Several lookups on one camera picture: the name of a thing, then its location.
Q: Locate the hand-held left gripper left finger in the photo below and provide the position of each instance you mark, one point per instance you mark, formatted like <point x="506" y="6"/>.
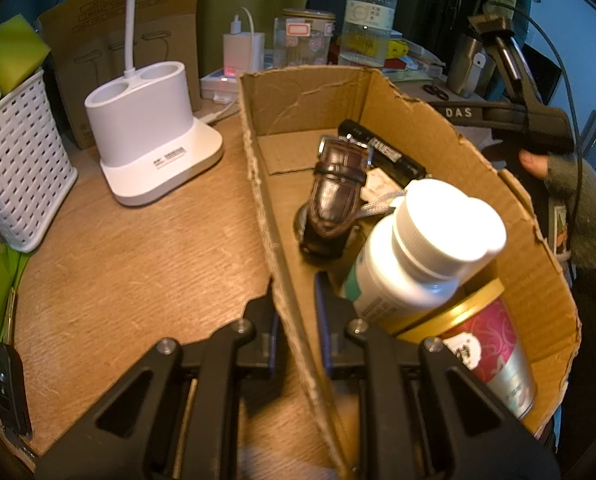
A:
<point x="275" y="335"/>

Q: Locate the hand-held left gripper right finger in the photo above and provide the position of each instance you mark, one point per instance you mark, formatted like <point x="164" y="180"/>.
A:
<point x="323" y="330"/>

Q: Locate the white pill bottle teal label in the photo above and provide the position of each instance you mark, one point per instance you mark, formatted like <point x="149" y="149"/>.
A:
<point x="417" y="245"/>

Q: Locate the red and gold can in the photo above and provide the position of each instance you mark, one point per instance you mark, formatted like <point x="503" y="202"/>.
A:
<point x="487" y="350"/>

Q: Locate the cardboard box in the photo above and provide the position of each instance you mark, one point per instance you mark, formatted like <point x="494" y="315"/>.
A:
<point x="288" y="110"/>

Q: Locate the person's right forearm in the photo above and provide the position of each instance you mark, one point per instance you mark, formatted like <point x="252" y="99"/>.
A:
<point x="587" y="210"/>

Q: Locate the person's right hand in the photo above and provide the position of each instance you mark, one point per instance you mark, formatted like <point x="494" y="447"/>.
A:
<point x="532" y="162"/>

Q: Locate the black computer monitor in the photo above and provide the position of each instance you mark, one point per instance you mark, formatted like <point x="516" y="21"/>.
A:
<point x="545" y="80"/>

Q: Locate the stainless steel tumbler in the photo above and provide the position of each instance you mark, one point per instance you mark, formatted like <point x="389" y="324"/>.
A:
<point x="460" y="67"/>

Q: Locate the black scissors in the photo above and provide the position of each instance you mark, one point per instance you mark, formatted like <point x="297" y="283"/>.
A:
<point x="435" y="91"/>

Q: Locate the yellow wet wipes pack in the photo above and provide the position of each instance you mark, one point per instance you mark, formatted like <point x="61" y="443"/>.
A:
<point x="397" y="48"/>

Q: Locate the clear plastic water bottle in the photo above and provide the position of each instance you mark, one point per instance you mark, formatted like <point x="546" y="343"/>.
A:
<point x="367" y="10"/>

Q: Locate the clear glass cup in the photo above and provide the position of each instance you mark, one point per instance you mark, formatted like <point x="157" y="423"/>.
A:
<point x="300" y="45"/>

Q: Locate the glass jar gold lid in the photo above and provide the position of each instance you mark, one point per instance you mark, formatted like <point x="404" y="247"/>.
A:
<point x="309" y="14"/>

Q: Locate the white desk lamp base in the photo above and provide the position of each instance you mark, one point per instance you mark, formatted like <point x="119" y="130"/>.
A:
<point x="148" y="125"/>

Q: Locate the white power strip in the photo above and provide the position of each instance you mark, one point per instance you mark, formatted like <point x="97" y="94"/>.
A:
<point x="218" y="87"/>

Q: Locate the white plug-in charger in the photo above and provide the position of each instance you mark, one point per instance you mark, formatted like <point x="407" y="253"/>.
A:
<point x="243" y="52"/>

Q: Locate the black car key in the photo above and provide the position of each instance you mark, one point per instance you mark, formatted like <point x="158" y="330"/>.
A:
<point x="10" y="390"/>

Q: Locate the white plastic basket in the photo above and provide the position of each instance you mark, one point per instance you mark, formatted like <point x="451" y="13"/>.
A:
<point x="23" y="170"/>

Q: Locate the brown cardboard lamp package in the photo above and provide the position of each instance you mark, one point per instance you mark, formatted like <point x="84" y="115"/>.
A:
<point x="93" y="25"/>

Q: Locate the yellow-green sponge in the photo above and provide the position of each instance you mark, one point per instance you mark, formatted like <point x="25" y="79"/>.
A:
<point x="8" y="52"/>

